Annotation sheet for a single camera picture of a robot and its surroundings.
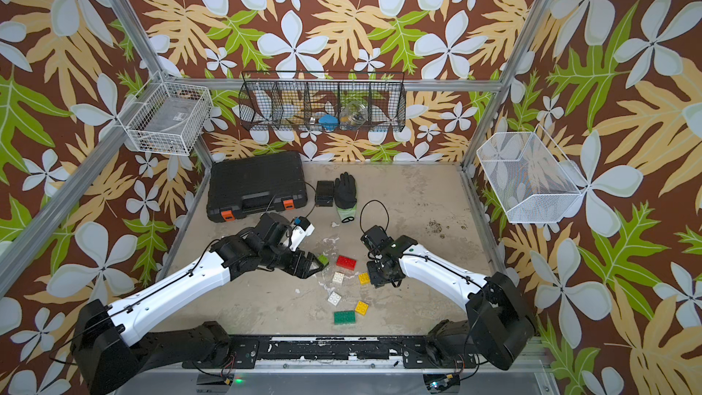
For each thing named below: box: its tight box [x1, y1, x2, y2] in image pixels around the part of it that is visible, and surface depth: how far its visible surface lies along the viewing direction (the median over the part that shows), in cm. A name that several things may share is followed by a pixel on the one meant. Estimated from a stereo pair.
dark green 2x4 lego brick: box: [333, 309, 356, 325], surface depth 81 cm
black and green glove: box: [334, 171, 358, 224], surface depth 109 cm
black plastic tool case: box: [207, 150, 309, 223], surface depth 104 cm
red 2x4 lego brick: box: [335, 255, 358, 271], surface depth 92 cm
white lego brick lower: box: [327, 290, 342, 307], surface depth 84 cm
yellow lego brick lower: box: [354, 300, 370, 316], surface depth 82 cm
